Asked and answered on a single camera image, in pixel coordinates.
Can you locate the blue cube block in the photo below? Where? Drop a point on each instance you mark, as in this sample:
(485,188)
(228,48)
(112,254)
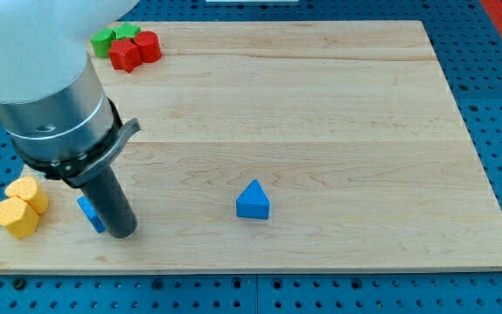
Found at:
(91,214)

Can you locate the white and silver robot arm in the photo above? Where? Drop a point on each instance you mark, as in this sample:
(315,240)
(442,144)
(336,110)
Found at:
(51,101)

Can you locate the light wooden board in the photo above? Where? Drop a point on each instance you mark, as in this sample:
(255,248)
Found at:
(350,128)

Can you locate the blue triangular prism block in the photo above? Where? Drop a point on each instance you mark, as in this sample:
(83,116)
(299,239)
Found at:
(253,202)

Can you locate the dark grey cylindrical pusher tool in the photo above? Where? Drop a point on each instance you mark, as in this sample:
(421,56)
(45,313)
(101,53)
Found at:
(109,201)

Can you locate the red cylinder block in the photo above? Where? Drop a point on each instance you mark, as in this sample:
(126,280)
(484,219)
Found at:
(148,46)

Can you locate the red star block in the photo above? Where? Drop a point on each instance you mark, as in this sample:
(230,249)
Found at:
(124,55)

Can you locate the green star block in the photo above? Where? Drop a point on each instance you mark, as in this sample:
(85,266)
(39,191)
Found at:
(125,30)

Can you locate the green cylinder block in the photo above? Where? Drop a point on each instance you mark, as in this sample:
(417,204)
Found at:
(102,42)

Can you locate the yellow heart block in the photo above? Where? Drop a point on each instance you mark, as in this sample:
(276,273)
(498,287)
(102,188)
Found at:
(29,189)

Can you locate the yellow hexagon block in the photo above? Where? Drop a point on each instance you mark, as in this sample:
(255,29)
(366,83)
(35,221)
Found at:
(18,217)

